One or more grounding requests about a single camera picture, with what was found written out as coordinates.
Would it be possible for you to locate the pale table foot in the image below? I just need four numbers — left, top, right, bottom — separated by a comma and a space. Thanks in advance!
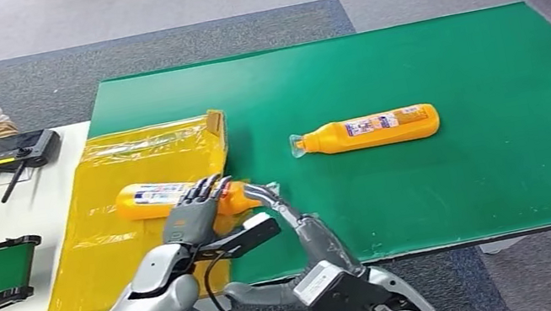
478, 235, 529, 257

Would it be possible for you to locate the clear plastic film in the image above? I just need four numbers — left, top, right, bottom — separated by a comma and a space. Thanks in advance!
295, 212, 361, 280

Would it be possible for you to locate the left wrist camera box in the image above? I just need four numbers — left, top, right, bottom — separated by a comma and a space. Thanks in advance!
188, 209, 286, 266

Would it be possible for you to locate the black remote controller with antennas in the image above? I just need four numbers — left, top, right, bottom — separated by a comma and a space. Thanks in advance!
0, 126, 72, 206

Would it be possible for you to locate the orange detergent bottle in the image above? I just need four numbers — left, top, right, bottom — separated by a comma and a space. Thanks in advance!
286, 100, 444, 163
113, 158, 284, 237

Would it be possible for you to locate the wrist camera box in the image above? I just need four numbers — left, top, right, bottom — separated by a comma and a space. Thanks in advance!
188, 209, 286, 266
287, 249, 396, 311

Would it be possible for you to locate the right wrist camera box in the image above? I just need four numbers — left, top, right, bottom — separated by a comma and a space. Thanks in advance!
287, 249, 396, 311

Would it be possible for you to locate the yellow plastic wrapped box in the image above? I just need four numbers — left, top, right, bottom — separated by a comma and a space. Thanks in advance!
13, 107, 257, 311

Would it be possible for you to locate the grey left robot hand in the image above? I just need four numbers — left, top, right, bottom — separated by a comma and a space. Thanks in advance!
152, 171, 243, 253

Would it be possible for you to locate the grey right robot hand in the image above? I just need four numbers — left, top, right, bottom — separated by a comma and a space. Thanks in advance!
206, 164, 370, 311

